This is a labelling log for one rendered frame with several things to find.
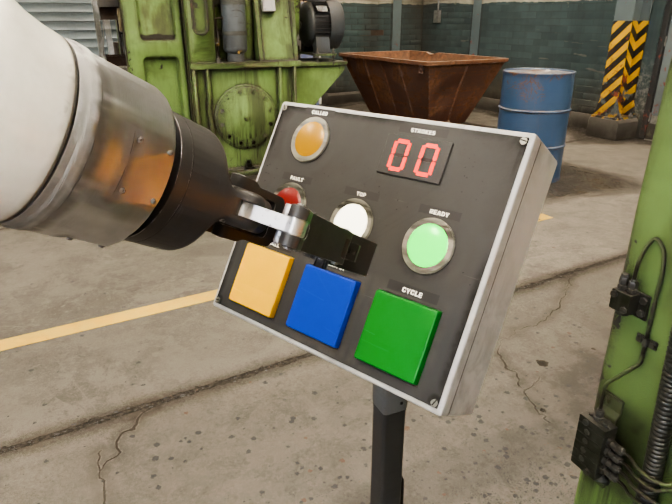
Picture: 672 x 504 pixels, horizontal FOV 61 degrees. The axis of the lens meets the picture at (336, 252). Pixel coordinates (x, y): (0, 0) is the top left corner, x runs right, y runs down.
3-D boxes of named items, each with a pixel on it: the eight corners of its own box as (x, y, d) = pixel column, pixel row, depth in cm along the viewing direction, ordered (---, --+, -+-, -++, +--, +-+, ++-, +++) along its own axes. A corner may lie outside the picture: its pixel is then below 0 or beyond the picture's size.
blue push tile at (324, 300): (333, 348, 60) (356, 281, 60) (283, 324, 65) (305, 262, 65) (343, 349, 61) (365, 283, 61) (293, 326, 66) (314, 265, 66)
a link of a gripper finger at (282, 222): (202, 172, 33) (263, 189, 29) (263, 198, 37) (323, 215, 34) (188, 212, 33) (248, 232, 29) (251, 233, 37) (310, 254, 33)
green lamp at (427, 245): (425, 276, 55) (428, 235, 54) (401, 259, 59) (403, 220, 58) (452, 271, 56) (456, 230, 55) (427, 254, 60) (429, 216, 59)
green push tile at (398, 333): (413, 385, 54) (439, 310, 54) (351, 356, 59) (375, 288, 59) (421, 386, 55) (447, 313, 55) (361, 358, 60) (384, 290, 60)
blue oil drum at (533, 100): (527, 188, 464) (542, 75, 430) (476, 172, 511) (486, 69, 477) (575, 178, 491) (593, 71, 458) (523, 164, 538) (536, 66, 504)
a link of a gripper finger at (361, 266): (323, 221, 44) (330, 223, 43) (370, 241, 49) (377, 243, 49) (310, 258, 44) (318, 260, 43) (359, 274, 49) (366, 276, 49)
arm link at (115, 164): (32, 247, 23) (153, 273, 28) (107, 35, 23) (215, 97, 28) (-48, 202, 28) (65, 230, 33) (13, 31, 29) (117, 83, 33)
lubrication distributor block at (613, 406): (600, 511, 71) (621, 422, 66) (563, 477, 76) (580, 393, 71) (621, 502, 72) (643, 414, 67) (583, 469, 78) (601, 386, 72)
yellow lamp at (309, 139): (305, 162, 67) (304, 125, 66) (291, 154, 71) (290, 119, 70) (329, 159, 69) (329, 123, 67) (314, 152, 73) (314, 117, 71)
